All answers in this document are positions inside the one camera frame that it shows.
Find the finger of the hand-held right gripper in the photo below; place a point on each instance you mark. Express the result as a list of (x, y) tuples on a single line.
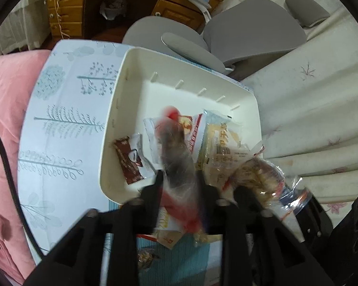
[(245, 198)]

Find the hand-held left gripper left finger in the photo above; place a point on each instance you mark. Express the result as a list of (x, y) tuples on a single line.
[(107, 238)]

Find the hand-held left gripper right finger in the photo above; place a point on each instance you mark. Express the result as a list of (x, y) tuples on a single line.
[(250, 244)]

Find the blue-top puffed snack bag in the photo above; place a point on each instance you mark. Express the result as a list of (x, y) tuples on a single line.
[(265, 181)]

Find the large yellow cracker packet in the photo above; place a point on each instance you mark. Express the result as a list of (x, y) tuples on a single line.
[(223, 152)]

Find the clear red dates packet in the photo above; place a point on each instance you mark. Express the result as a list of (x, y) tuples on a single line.
[(179, 161)]

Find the brown chocolate packet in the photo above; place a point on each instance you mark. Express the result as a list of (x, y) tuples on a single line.
[(131, 161)]

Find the white red snack packet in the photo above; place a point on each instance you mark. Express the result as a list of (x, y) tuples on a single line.
[(152, 143)]

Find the white plastic bin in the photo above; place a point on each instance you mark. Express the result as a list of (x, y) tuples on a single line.
[(167, 104)]

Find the clear nut packet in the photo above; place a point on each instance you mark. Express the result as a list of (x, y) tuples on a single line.
[(146, 257)]

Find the small cream red packet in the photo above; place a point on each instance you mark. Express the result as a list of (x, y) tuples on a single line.
[(165, 226)]

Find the blue striped table runner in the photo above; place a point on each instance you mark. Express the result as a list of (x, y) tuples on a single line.
[(179, 262)]

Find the cream floral curtain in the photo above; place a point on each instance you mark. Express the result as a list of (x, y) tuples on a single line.
[(316, 110)]

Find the blue tree-print tablecloth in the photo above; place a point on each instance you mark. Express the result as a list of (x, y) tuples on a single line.
[(65, 119)]

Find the grey office chair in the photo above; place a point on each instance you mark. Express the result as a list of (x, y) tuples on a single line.
[(250, 35)]

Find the pink quilt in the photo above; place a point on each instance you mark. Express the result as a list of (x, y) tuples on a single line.
[(6, 95)]

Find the wooden desk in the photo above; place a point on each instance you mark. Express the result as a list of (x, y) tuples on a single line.
[(173, 9)]

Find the white bin bag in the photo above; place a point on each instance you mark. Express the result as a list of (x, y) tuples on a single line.
[(113, 9)]

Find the white lace cover cloth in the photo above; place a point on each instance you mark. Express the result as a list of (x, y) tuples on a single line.
[(15, 26)]

